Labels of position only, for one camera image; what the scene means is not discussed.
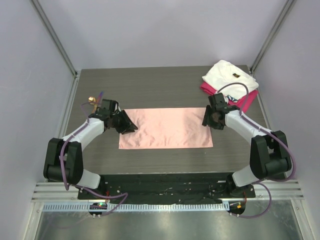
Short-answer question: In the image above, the gold spoon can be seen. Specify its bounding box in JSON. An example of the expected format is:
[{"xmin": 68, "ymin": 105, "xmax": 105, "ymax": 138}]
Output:
[{"xmin": 88, "ymin": 96, "xmax": 98, "ymax": 113}]

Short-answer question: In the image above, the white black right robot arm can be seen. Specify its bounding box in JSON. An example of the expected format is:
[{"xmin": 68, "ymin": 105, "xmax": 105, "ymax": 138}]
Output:
[{"xmin": 202, "ymin": 93, "xmax": 294, "ymax": 198}]

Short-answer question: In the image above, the aluminium front rail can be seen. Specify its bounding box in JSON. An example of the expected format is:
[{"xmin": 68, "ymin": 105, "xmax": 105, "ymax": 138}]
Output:
[{"xmin": 31, "ymin": 180, "xmax": 304, "ymax": 203}]

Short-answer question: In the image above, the grey left corner post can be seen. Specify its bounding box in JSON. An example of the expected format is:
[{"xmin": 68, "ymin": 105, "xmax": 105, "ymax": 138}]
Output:
[{"xmin": 29, "ymin": 0, "xmax": 79, "ymax": 77}]

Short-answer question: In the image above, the pink satin napkin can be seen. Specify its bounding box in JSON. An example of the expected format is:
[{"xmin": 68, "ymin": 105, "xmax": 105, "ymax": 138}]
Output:
[{"xmin": 118, "ymin": 107, "xmax": 213, "ymax": 150}]

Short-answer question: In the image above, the magenta folded cloth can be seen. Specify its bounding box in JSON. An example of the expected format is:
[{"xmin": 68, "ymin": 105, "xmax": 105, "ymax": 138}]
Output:
[{"xmin": 200, "ymin": 82, "xmax": 259, "ymax": 113}]

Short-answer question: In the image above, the grey aluminium corner post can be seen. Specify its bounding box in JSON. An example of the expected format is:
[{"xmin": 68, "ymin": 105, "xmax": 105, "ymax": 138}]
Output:
[{"xmin": 249, "ymin": 0, "xmax": 298, "ymax": 73}]

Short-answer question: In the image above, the white folded cloth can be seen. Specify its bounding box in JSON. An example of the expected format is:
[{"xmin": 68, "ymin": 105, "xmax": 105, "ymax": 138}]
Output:
[{"xmin": 202, "ymin": 60, "xmax": 259, "ymax": 103}]

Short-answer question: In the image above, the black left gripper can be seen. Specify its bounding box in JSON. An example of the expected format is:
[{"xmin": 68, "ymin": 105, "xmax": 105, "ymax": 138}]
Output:
[{"xmin": 110, "ymin": 110, "xmax": 138, "ymax": 135}]

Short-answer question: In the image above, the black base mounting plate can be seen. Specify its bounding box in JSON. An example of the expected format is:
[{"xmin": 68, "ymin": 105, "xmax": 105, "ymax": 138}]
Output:
[{"xmin": 77, "ymin": 172, "xmax": 256, "ymax": 204}]

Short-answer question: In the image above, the iridescent purple utensil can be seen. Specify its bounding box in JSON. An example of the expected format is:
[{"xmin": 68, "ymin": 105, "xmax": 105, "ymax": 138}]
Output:
[{"xmin": 96, "ymin": 91, "xmax": 104, "ymax": 104}]

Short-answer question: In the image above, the white slotted cable duct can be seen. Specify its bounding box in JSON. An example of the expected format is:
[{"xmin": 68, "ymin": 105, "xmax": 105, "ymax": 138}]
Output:
[{"xmin": 42, "ymin": 201, "xmax": 230, "ymax": 212}]

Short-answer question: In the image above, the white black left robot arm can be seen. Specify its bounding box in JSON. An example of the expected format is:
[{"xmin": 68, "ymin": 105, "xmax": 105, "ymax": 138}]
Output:
[{"xmin": 43, "ymin": 99, "xmax": 138, "ymax": 200}]

